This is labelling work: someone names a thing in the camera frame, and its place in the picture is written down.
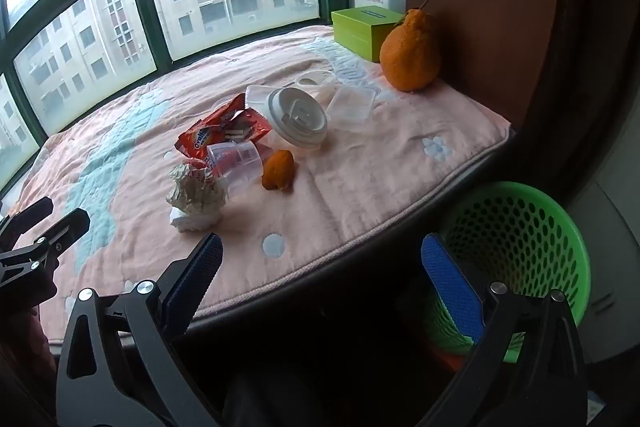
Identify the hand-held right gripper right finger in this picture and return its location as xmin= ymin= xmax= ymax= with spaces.
xmin=417 ymin=232 xmax=587 ymax=427

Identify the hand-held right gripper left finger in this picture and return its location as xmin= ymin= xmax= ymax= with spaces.
xmin=56 ymin=233 xmax=236 ymax=427

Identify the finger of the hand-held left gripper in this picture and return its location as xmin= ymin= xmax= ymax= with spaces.
xmin=0 ymin=196 xmax=55 ymax=244
xmin=0 ymin=207 xmax=92 ymax=309

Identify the paper ball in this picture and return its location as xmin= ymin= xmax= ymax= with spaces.
xmin=166 ymin=161 xmax=227 ymax=217

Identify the green perforated plastic basket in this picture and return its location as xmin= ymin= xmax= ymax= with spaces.
xmin=422 ymin=181 xmax=592 ymax=364

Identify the small clear plastic cup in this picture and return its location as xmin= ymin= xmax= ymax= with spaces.
xmin=206 ymin=142 xmax=265 ymax=184

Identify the orange peel piece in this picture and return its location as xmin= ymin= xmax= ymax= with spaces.
xmin=262 ymin=150 xmax=296 ymax=194

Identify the red snack wrapper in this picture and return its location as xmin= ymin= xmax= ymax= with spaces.
xmin=175 ymin=93 xmax=273 ymax=159

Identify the white lidded paper cup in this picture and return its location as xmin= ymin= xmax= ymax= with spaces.
xmin=266 ymin=87 xmax=329 ymax=152

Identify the pink quilted blanket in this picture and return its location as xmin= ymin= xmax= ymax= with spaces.
xmin=0 ymin=24 xmax=513 ymax=343

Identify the clear rectangular plastic lid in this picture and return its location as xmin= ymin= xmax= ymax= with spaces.
xmin=244 ymin=84 xmax=281 ymax=108

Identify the clear square plastic container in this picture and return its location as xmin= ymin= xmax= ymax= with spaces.
xmin=325 ymin=86 xmax=377 ymax=131

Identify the clear round plastic lid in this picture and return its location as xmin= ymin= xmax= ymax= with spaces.
xmin=294 ymin=68 xmax=335 ymax=92

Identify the orange plush toy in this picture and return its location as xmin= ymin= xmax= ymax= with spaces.
xmin=379 ymin=0 xmax=443 ymax=92

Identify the green tissue box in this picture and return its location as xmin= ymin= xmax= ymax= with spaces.
xmin=331 ymin=6 xmax=407 ymax=62

